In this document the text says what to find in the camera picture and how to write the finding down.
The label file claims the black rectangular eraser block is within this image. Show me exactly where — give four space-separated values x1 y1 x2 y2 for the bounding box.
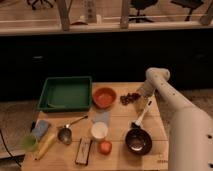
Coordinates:
75 138 92 165

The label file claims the black office chair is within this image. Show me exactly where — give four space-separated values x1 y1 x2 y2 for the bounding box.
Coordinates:
129 0 158 23

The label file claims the light blue cloth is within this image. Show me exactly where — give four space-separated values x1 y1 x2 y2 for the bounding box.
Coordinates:
92 112 110 125

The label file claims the dark purple grape bunch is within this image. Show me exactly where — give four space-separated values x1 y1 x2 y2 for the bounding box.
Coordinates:
120 93 141 105

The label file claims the white cup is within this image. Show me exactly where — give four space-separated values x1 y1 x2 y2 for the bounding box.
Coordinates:
91 122 108 140

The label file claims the wooden post at centre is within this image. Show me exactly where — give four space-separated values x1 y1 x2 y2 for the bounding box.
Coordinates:
120 0 130 29

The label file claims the blue sponge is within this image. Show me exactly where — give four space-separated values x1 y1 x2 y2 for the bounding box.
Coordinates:
32 120 51 141

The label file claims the wooden table leg post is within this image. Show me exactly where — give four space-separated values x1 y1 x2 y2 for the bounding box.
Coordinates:
56 0 70 31

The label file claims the dark purple bowl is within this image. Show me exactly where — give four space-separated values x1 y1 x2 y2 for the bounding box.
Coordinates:
125 129 152 155

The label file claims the yellow banana toy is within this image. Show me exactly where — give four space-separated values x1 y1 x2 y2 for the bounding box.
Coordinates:
35 134 56 160

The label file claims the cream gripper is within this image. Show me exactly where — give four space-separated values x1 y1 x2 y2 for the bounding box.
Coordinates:
135 96 149 113

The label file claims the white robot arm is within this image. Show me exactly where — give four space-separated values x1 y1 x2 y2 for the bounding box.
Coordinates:
138 67 213 171

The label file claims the black cable at left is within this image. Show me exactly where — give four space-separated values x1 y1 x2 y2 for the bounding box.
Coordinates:
0 128 23 169

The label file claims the green plastic tray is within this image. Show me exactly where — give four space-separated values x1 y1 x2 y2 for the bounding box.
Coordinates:
38 76 92 113

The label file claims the metal measuring spoon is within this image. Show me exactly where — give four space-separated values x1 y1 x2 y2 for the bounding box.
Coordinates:
57 115 87 145

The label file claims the green plastic cup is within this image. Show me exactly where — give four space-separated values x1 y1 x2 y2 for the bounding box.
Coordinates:
21 134 38 151

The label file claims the orange bowl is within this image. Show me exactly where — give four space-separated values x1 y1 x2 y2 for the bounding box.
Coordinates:
92 87 117 109

